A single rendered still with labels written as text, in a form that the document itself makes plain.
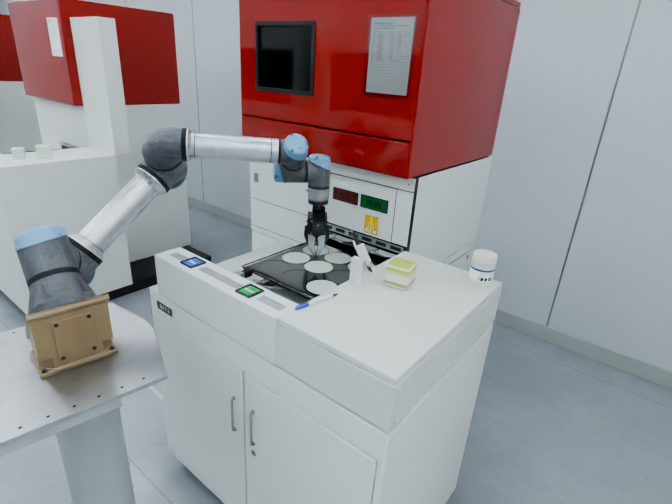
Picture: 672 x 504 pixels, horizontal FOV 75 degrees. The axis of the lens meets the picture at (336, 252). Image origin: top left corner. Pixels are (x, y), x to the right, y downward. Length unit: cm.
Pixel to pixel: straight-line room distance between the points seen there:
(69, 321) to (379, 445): 78
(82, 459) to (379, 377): 86
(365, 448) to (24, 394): 78
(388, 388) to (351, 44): 106
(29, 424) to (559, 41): 276
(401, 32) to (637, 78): 160
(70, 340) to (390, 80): 113
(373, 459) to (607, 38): 235
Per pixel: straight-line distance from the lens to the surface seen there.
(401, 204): 152
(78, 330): 124
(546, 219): 292
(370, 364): 96
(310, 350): 106
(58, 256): 127
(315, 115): 164
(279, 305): 117
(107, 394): 118
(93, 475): 150
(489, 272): 136
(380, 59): 147
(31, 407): 121
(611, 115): 279
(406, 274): 124
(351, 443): 113
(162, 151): 137
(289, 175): 145
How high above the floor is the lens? 154
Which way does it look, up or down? 23 degrees down
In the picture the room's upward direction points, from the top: 4 degrees clockwise
